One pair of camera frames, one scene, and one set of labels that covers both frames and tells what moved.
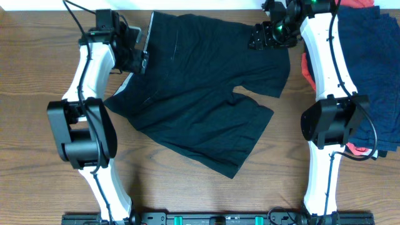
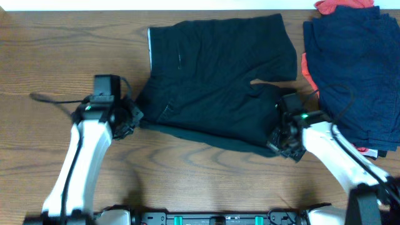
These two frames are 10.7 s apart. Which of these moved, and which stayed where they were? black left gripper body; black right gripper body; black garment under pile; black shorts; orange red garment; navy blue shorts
Moved: black right gripper body; black left gripper body; black shorts
Stayed: navy blue shorts; orange red garment; black garment under pile
